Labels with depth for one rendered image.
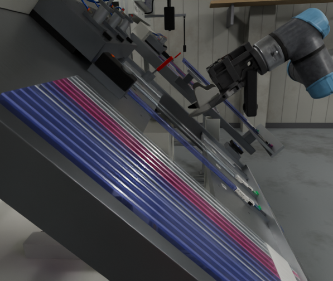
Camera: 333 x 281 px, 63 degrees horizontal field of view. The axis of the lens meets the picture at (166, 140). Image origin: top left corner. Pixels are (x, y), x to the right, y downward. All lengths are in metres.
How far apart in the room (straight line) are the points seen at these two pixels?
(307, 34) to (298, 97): 3.58
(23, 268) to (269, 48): 0.78
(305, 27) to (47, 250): 0.80
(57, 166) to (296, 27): 0.59
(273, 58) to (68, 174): 0.54
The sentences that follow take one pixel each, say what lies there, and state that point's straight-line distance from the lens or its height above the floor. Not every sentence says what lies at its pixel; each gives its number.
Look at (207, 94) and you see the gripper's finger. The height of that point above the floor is 1.01.
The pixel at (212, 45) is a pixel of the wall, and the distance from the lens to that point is 3.97.
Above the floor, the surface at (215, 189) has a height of 0.85.
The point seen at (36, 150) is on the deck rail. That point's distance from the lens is 0.24.
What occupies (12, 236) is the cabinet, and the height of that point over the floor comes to 0.62.
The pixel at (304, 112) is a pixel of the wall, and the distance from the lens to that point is 4.34.
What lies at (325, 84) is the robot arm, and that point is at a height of 1.03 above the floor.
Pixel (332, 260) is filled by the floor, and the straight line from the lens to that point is 1.86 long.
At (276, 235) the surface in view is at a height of 0.73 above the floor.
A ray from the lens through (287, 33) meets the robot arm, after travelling 0.69.
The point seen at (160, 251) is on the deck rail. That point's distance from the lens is 0.26.
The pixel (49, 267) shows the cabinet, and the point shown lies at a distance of 0.79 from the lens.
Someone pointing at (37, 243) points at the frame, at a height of 0.66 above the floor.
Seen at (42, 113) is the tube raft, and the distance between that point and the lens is 0.29.
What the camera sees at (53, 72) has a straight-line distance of 0.43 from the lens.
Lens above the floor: 1.11
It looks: 18 degrees down
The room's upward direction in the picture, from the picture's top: 2 degrees counter-clockwise
